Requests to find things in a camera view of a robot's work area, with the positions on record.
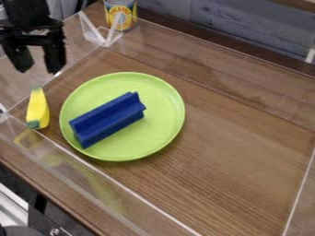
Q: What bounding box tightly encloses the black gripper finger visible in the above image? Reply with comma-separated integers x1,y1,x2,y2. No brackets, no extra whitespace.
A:
41,40,66,74
2,43,34,73

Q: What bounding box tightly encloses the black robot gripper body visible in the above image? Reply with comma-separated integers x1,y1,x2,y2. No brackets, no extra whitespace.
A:
0,0,65,43

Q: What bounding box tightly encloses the yellow toy banana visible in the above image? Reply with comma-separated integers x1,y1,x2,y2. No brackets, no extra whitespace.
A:
25,87,50,129

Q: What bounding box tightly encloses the lime green plate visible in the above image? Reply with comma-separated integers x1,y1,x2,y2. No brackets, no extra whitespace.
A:
58,72,185,161

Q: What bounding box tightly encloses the yellow labelled tin can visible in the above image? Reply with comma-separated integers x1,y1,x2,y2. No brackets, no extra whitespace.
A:
102,0,137,31

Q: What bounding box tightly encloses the blue foam block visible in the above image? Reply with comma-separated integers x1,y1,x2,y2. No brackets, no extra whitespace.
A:
69,92,146,148

